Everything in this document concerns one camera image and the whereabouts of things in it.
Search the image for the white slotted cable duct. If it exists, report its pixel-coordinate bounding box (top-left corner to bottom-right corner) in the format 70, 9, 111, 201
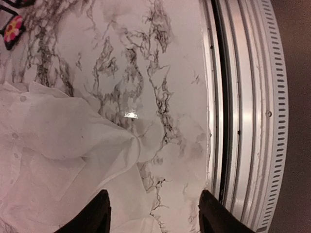
257, 0, 289, 233

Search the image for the white button shirt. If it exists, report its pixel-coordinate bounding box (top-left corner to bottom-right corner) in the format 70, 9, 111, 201
0, 82, 160, 233

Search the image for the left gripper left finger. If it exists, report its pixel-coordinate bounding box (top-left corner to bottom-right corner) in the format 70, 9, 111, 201
55, 189, 111, 233

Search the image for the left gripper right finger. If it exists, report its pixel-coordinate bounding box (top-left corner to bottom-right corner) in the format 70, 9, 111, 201
198, 189, 254, 233

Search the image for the black box of flower brooch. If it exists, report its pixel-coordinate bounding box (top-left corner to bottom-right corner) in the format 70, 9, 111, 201
0, 4, 26, 50

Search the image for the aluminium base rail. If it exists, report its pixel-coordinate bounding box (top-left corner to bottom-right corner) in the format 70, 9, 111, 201
202, 0, 272, 232

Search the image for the pink flower brooch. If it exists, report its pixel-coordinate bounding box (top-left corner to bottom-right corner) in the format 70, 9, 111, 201
3, 15, 23, 50

